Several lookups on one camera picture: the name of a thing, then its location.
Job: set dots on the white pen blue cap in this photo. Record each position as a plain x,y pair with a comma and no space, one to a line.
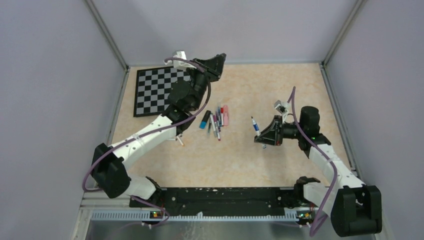
256,127

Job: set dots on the pink highlighter marker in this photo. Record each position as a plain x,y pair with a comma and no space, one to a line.
225,115

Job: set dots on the black blue highlighter marker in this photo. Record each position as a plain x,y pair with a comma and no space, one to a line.
205,119

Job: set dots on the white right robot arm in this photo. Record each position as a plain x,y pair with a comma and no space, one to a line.
354,208

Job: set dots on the grey slotted cable duct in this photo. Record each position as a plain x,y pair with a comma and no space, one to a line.
147,215

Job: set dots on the green transparent pen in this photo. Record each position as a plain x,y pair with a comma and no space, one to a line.
209,127

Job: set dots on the black and grey chessboard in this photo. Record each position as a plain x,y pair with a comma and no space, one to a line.
153,86

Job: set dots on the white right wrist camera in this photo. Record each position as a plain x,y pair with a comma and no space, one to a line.
283,108

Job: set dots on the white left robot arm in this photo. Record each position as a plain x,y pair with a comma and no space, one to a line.
187,97

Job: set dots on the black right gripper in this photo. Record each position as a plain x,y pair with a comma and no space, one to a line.
271,135

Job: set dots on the purple white pen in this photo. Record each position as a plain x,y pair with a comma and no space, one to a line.
216,127

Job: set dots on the red capped white pen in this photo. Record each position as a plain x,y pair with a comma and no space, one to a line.
221,117

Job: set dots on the blue capped pen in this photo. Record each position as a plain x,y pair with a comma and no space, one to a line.
218,115

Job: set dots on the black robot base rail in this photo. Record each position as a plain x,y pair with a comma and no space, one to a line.
230,201

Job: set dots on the white grey marker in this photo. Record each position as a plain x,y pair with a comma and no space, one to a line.
213,126

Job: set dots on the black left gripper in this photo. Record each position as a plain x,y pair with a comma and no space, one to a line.
212,68

